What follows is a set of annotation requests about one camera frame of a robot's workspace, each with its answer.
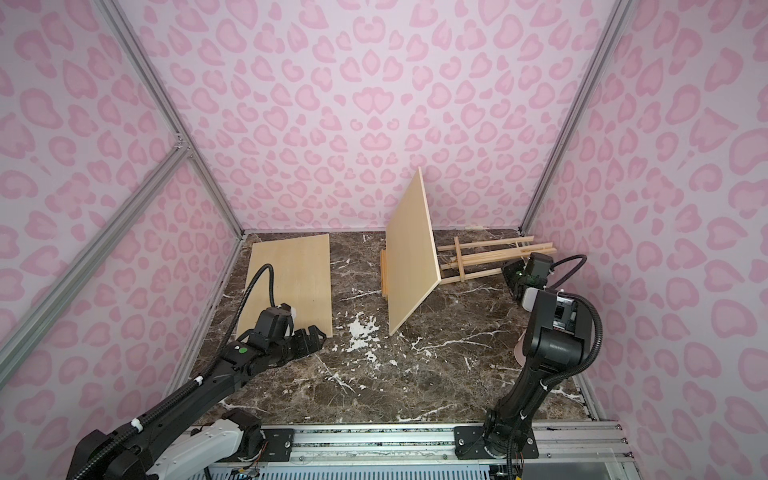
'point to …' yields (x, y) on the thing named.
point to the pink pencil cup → (518, 351)
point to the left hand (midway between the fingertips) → (317, 340)
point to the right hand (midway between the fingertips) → (507, 260)
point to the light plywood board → (302, 281)
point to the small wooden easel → (459, 261)
